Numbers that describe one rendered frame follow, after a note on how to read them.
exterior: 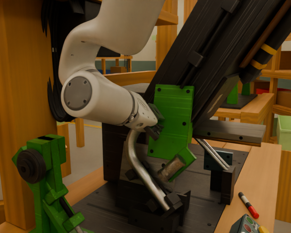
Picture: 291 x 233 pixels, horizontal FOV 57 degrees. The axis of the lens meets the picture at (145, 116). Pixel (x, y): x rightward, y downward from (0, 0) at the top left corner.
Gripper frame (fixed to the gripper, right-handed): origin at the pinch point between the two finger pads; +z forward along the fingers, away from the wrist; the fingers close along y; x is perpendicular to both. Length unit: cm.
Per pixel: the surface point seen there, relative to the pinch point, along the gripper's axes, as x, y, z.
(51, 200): 24.7, -7.7, -20.0
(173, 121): -4.1, -4.8, 2.5
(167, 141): 0.6, -8.1, 2.9
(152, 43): 41, 557, 864
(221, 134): -11.4, -13.9, 14.2
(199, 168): 6.7, -15.2, 43.9
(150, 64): 103, 509, 891
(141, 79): 7, 41, 57
